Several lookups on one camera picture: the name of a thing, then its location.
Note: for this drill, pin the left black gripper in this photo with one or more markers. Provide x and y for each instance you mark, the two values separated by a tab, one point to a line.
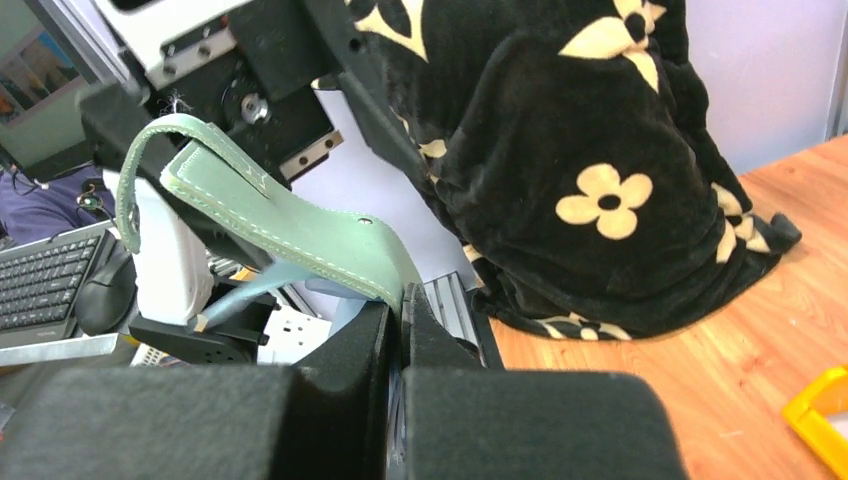
247	67

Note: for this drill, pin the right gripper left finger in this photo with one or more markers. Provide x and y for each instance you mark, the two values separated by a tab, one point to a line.
321	418

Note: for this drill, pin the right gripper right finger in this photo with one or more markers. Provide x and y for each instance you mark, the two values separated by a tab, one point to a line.
467	421

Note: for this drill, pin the mint green card holder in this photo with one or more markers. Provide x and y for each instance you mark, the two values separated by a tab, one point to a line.
217	178

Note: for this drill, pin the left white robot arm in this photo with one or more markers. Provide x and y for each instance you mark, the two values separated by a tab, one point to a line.
196	274

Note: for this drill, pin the black computer mouse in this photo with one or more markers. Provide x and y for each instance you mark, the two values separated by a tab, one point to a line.
107	296

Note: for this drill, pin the black floral blanket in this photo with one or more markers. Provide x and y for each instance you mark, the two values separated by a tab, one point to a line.
565	145

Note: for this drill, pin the black keyboard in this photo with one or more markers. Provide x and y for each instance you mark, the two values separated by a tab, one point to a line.
40	282

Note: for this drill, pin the yellow three-compartment bin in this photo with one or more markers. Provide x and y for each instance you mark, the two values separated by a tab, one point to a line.
818	416

